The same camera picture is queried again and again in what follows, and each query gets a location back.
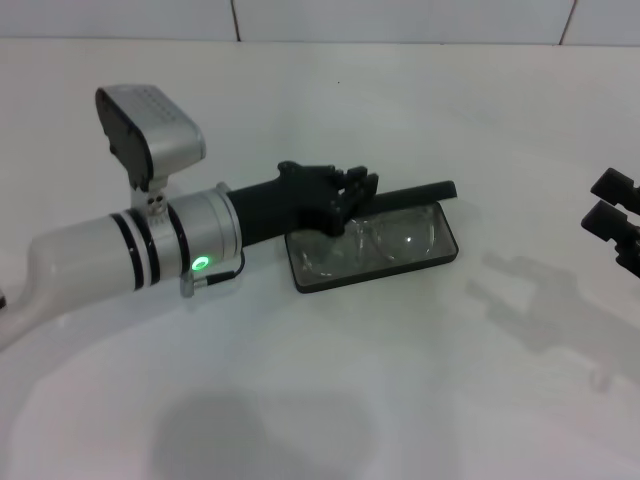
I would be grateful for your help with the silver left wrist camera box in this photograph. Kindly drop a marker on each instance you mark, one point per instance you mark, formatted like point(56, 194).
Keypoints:
point(145, 130)

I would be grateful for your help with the black glasses case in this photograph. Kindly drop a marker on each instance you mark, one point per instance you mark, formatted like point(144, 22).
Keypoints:
point(380, 260)

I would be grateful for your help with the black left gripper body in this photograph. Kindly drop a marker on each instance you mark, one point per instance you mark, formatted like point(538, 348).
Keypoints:
point(285, 205)

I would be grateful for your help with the clear transparent glasses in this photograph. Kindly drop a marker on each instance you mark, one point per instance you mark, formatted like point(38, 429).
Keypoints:
point(400, 240)

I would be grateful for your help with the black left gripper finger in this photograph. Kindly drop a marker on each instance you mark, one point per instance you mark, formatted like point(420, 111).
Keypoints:
point(357, 176)
point(357, 197)

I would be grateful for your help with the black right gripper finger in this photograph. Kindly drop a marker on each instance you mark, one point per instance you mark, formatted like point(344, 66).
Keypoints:
point(607, 220)
point(615, 185)

